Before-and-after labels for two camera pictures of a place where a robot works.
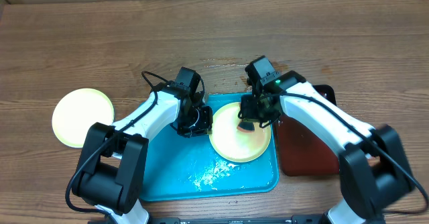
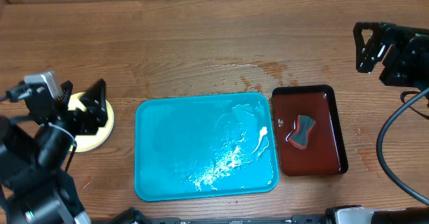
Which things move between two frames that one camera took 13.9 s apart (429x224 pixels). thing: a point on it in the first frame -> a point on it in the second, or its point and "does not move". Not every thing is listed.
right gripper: x=251 y=111 -> x=389 y=49
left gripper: x=204 y=129 -> x=97 y=117
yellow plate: x=232 y=144 -> x=92 y=142
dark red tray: x=302 y=152 does not move
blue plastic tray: x=181 y=168 does not move
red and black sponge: x=246 y=127 -> x=298 y=137
